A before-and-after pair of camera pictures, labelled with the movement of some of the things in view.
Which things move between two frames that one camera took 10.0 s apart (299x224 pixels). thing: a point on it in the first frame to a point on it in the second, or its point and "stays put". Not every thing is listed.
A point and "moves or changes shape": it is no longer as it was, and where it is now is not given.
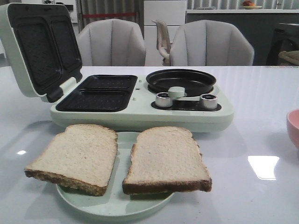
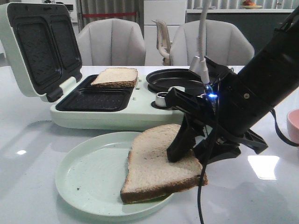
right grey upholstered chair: (210, 43) stays put
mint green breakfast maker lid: (43, 46) stays put
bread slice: (81, 158) to (117, 77)
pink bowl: (292, 118) stays put
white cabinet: (173, 13) stays put
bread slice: (166, 159) moves or changes shape
